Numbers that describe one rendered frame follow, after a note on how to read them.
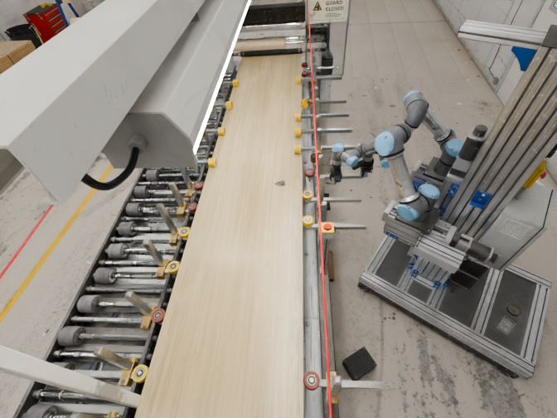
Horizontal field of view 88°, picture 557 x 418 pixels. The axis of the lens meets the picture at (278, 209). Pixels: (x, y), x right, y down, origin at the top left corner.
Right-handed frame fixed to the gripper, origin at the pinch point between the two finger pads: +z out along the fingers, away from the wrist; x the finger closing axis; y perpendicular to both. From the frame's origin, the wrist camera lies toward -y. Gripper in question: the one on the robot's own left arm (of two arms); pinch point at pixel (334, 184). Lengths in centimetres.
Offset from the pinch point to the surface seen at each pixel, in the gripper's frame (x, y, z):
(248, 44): 94, 246, -10
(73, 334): 159, -112, 9
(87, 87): 40, -137, -151
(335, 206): -12, 57, 96
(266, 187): 53, 2, 5
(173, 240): 119, -44, 11
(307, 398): 23, -135, 32
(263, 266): 50, -68, 5
